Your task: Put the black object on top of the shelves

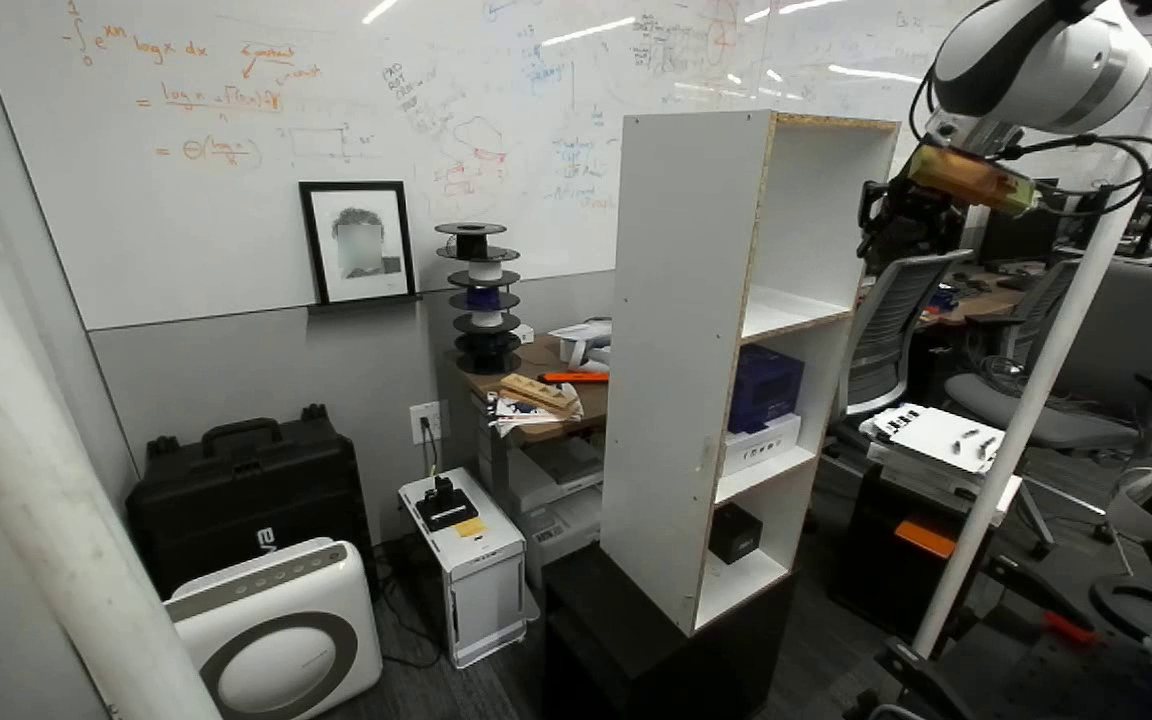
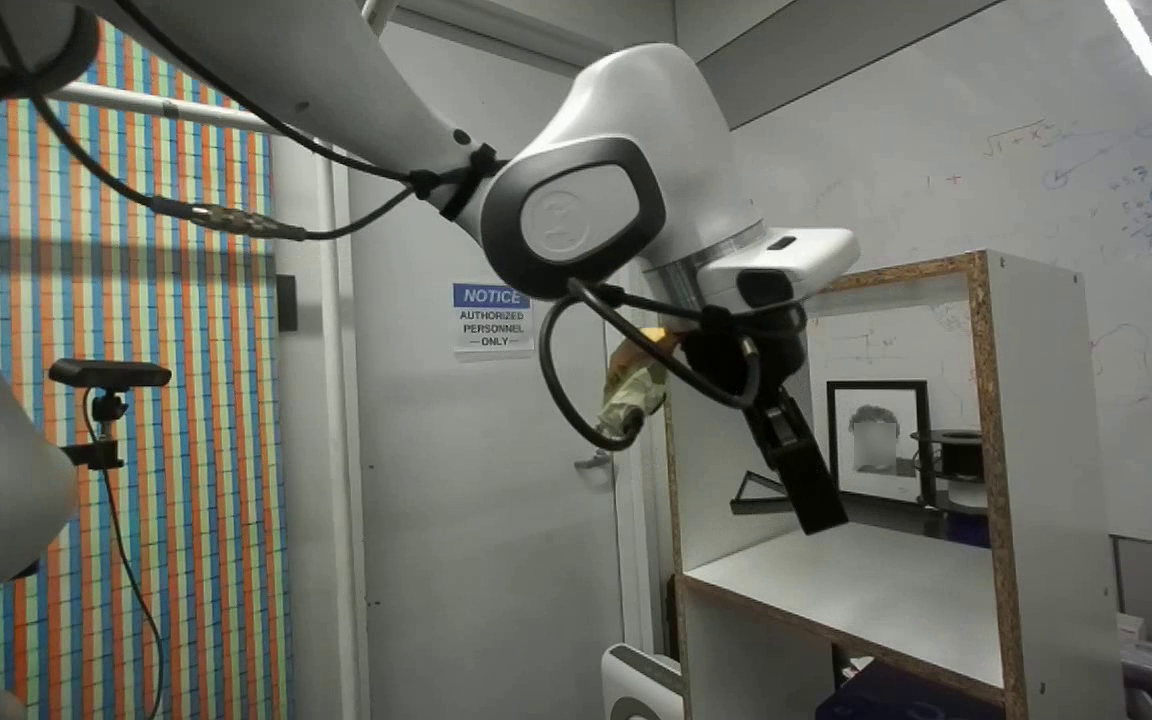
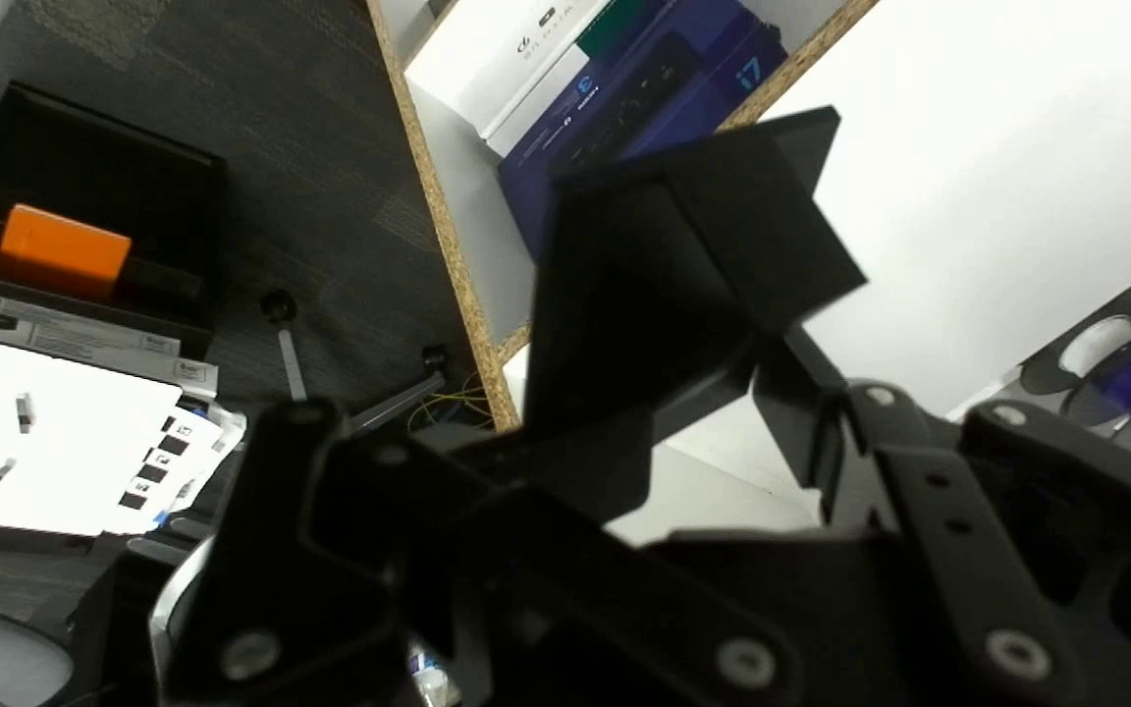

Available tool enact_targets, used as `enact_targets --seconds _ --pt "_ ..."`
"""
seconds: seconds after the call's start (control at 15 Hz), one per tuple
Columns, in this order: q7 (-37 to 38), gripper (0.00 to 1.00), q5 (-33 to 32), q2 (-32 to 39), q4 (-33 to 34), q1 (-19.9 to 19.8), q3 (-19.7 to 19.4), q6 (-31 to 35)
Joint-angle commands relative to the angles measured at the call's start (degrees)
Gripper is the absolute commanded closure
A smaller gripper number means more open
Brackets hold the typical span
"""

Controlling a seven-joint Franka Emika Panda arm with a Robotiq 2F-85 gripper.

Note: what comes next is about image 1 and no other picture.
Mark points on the monitor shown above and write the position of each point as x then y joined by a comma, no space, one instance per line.
1016,235

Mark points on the white computer case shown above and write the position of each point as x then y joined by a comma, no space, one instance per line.
481,590

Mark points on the black charger device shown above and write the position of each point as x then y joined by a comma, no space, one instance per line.
444,505

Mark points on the grey mesh office chair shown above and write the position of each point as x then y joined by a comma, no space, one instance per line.
891,330

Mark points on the whiteboard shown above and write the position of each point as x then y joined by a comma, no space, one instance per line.
236,150

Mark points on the orange tool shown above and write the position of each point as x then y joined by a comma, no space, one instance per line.
576,377

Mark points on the yellow sticky note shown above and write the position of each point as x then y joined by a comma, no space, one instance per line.
470,527

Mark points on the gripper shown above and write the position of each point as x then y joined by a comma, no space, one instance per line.
926,215

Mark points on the flat white box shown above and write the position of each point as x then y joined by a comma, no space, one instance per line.
761,445

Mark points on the black hard case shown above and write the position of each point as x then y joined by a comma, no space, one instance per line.
246,490

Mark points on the wall socket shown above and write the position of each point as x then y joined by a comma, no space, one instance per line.
425,421

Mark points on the black cabinet with orange tag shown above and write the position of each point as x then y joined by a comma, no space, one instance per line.
886,560

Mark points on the framed picture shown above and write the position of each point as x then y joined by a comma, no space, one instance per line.
358,243

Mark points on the wooden block piece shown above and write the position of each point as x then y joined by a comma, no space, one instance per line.
539,393

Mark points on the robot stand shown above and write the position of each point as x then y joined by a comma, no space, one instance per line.
1056,680

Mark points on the wooden desk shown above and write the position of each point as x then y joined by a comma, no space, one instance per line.
591,400

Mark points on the stack of filament spools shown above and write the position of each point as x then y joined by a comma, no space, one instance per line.
481,300

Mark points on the blue box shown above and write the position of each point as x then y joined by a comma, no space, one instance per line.
764,385

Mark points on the white pole stand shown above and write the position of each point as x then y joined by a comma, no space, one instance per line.
46,480
1046,370

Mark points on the white shelf unit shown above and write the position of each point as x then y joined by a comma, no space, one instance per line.
681,360

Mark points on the small black box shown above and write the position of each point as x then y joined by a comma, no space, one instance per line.
734,533

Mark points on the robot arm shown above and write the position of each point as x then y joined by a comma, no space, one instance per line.
1041,60

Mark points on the white air purifier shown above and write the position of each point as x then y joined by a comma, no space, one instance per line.
281,640

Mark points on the stack of printers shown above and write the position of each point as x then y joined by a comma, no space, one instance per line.
556,500

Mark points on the white box with parts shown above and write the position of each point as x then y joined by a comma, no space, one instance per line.
936,440

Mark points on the white device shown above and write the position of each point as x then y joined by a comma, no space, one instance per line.
581,340

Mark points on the heap of papers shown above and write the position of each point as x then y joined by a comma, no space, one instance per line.
516,418

